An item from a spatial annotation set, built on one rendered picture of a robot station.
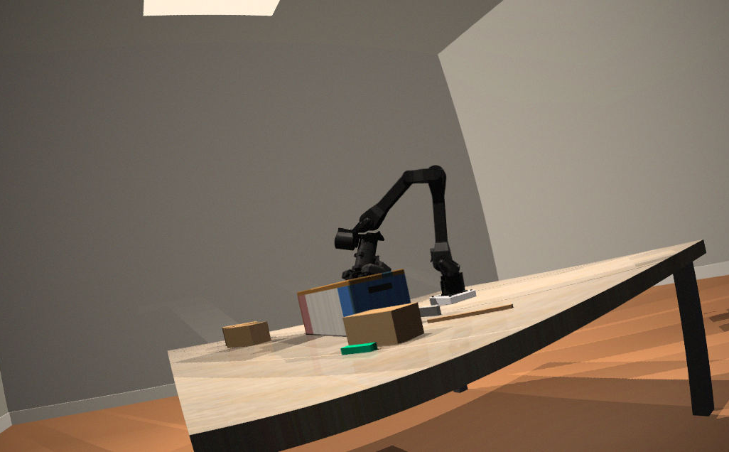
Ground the small green block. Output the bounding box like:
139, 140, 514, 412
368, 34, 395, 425
340, 342, 377, 355

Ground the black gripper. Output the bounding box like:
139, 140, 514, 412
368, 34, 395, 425
342, 249, 385, 280

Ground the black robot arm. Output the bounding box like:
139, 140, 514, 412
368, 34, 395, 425
335, 165, 468, 296

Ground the dark brown flat bar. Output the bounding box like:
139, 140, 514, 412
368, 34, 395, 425
427, 304, 513, 323

